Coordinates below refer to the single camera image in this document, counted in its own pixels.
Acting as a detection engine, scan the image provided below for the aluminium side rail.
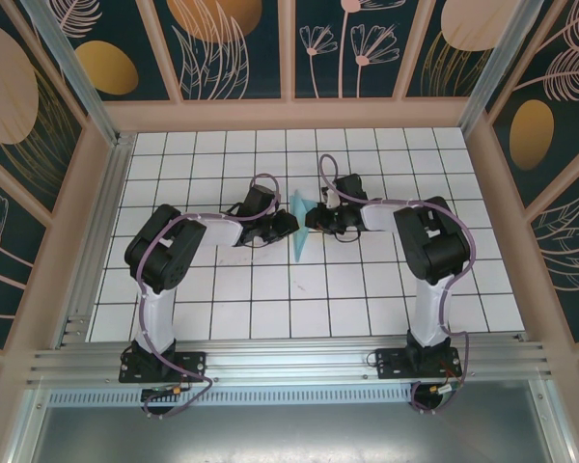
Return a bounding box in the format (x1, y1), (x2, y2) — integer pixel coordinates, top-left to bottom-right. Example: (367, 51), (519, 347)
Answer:
(52, 134), (136, 348)

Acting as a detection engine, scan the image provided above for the slotted grey cable duct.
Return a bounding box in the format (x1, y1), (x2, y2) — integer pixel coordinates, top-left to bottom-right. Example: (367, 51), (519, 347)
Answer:
(47, 389), (416, 405)

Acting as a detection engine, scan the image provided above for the grey metal sheet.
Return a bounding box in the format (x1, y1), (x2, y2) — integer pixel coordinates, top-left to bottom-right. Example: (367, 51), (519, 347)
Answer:
(9, 380), (575, 463)

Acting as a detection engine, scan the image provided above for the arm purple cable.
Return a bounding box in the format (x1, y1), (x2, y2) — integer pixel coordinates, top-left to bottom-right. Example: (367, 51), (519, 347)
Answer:
(317, 153), (479, 417)
(137, 173), (282, 422)

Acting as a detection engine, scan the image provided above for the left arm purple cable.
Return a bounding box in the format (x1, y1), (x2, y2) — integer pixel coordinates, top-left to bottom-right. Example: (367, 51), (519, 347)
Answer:
(137, 173), (282, 422)

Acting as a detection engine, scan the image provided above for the long aluminium mounting rail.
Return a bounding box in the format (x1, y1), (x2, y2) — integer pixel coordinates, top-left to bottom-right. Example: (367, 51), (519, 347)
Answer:
(26, 335), (556, 387)

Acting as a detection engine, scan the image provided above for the aluminium frame post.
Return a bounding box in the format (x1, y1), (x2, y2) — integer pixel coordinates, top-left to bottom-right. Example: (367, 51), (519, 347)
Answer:
(457, 0), (541, 139)
(18, 0), (122, 146)

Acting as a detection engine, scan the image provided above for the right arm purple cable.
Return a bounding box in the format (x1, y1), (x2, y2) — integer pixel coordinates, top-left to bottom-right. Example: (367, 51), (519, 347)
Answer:
(317, 153), (479, 417)

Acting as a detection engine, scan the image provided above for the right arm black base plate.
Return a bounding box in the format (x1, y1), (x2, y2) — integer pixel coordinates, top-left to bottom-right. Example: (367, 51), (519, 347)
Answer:
(374, 346), (463, 380)

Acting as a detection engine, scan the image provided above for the teal cloth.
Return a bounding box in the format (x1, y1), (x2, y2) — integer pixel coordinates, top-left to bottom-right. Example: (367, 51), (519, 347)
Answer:
(289, 189), (317, 264)

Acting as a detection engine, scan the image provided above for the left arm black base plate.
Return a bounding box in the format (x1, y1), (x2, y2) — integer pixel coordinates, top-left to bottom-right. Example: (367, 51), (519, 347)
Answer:
(119, 350), (207, 385)

